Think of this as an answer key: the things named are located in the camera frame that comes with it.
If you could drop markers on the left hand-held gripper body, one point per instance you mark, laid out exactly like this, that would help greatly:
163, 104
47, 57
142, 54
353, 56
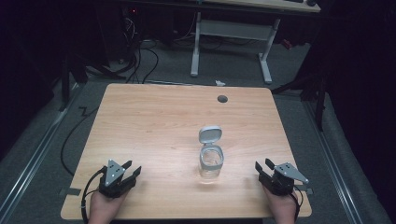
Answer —
113, 180

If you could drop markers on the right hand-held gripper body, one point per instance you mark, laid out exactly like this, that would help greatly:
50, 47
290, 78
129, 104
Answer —
281, 180

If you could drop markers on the clear jar with grey lid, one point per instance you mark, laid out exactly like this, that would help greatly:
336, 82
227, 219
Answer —
211, 155

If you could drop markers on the person's right hand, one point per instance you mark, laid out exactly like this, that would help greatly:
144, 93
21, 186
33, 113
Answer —
283, 207

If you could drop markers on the person's left hand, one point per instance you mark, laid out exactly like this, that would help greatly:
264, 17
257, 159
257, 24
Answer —
104, 207

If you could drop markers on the grey tape strip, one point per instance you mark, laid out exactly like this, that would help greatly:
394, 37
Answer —
70, 192

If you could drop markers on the black metal stand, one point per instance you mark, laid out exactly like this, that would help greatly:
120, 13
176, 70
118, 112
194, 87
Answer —
73, 81
306, 87

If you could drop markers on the white crumpled paper scrap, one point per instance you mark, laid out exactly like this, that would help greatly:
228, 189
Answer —
220, 83

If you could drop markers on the white-legged desk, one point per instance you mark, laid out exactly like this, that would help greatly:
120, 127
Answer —
236, 34

